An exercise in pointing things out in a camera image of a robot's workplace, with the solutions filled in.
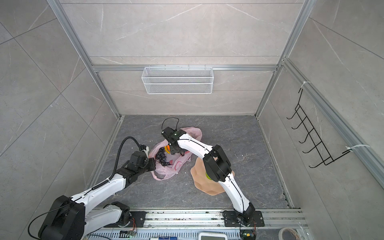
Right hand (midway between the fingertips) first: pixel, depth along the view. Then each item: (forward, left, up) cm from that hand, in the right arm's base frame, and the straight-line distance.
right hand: (178, 148), depth 96 cm
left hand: (-8, +13, +4) cm, 16 cm away
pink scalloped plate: (-22, -15, -4) cm, 26 cm away
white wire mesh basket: (+39, 0, +26) cm, 46 cm away
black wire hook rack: (-22, -65, +27) cm, 74 cm away
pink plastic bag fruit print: (-17, +8, +2) cm, 19 cm away
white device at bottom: (-47, -18, 0) cm, 50 cm away
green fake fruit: (-28, -16, +23) cm, 40 cm away
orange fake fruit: (-4, +5, +7) cm, 10 cm away
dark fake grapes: (-6, +11, 0) cm, 12 cm away
